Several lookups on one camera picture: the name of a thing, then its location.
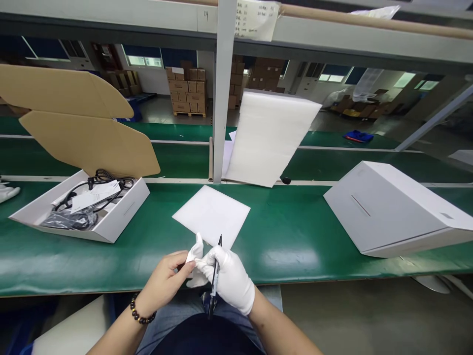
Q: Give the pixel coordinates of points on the white paper cards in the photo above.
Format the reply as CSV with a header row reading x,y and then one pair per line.
x,y
94,194

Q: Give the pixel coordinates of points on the tall stack of brown cartons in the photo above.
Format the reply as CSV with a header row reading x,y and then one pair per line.
x,y
264,75

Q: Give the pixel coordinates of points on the black pen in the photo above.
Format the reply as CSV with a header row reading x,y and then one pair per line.
x,y
211,304

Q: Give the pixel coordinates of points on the person's right hand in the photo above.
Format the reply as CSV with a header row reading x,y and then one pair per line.
x,y
233,281

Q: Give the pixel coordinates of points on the grey metal shelf frame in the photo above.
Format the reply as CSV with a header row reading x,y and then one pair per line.
x,y
223,111

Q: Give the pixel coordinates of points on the pallet of brown cartons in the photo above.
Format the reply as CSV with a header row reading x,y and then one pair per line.
x,y
186,92

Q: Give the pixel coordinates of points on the person's body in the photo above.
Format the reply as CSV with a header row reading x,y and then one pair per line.
x,y
203,336

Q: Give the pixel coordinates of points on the blue cloth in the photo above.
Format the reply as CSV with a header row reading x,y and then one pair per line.
x,y
357,136

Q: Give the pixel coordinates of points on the open white cardboard box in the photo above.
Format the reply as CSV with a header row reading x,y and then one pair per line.
x,y
92,137

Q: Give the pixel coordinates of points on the person's left hand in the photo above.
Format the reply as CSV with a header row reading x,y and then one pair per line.
x,y
162,277

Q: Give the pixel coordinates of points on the closed white cardboard box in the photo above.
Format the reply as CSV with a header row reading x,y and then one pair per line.
x,y
391,210

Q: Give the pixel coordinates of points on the white stool seat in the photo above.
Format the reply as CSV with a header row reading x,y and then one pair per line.
x,y
74,325

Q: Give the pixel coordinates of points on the stack of white foam sheets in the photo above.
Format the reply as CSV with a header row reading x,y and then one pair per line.
x,y
269,137

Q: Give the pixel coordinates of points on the handwritten white paper sheet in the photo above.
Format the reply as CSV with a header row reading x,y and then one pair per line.
x,y
255,20

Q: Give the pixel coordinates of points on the single white foam sheet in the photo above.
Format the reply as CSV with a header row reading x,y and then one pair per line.
x,y
212,212

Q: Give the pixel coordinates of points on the small black round object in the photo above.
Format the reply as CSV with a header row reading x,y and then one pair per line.
x,y
286,180

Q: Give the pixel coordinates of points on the hanging clear plastic bag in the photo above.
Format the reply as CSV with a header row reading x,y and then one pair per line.
x,y
367,85

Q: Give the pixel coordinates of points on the person's legs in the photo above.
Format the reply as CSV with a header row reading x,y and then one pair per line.
x,y
177,310

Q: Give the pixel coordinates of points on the brown cardboard tube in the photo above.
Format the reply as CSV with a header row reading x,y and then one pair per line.
x,y
369,21

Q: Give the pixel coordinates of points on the white paper sheets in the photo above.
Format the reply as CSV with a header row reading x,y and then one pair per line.
x,y
228,155

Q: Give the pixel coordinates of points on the white glove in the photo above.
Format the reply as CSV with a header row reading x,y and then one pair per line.
x,y
197,278

